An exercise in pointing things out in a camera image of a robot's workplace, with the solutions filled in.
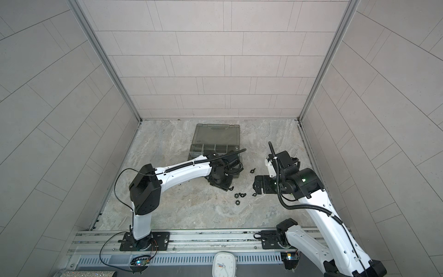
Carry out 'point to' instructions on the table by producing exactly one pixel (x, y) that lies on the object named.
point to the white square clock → (224, 265)
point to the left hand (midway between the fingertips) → (228, 186)
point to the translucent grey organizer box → (221, 138)
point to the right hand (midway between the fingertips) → (261, 184)
